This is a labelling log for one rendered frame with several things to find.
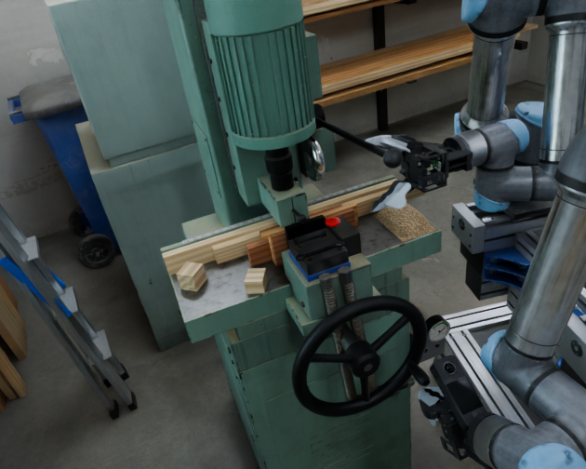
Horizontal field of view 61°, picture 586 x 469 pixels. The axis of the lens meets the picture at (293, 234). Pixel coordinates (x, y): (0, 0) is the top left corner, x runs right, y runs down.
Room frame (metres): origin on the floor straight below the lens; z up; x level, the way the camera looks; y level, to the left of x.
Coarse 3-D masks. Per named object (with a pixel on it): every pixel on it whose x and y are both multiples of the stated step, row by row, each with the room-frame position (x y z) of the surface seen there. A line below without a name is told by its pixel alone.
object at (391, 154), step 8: (320, 112) 1.15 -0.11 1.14; (320, 120) 1.11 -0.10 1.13; (328, 128) 1.06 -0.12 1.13; (336, 128) 1.03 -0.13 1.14; (344, 136) 0.98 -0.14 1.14; (352, 136) 0.96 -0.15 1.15; (360, 144) 0.91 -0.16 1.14; (368, 144) 0.89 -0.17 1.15; (376, 152) 0.85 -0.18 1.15; (384, 152) 0.83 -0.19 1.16; (392, 152) 0.80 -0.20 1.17; (400, 152) 0.81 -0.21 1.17; (384, 160) 0.80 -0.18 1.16; (392, 160) 0.79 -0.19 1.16; (400, 160) 0.79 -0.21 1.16
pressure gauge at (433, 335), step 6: (432, 318) 0.87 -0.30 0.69; (438, 318) 0.87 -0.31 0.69; (444, 318) 0.87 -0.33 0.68; (426, 324) 0.86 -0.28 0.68; (432, 324) 0.85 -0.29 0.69; (438, 324) 0.85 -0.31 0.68; (444, 324) 0.86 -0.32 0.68; (432, 330) 0.85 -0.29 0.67; (438, 330) 0.85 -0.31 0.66; (444, 330) 0.86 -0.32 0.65; (432, 336) 0.85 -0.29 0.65; (438, 336) 0.85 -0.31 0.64; (444, 336) 0.86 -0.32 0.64
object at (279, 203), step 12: (264, 180) 1.05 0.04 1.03; (264, 192) 1.02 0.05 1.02; (276, 192) 0.98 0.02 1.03; (288, 192) 0.97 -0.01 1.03; (300, 192) 0.96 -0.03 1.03; (264, 204) 1.04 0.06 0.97; (276, 204) 0.94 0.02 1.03; (288, 204) 0.95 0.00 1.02; (300, 204) 0.95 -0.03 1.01; (276, 216) 0.96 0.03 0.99; (288, 216) 0.95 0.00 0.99
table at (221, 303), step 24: (384, 240) 0.92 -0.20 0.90; (408, 240) 0.91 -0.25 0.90; (432, 240) 0.92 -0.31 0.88; (216, 264) 0.93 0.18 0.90; (240, 264) 0.92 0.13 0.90; (264, 264) 0.90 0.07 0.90; (384, 264) 0.88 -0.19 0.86; (216, 288) 0.84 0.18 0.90; (240, 288) 0.83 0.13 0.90; (288, 288) 0.82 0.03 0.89; (192, 312) 0.78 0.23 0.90; (216, 312) 0.77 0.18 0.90; (240, 312) 0.79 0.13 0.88; (264, 312) 0.80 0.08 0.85; (192, 336) 0.76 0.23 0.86
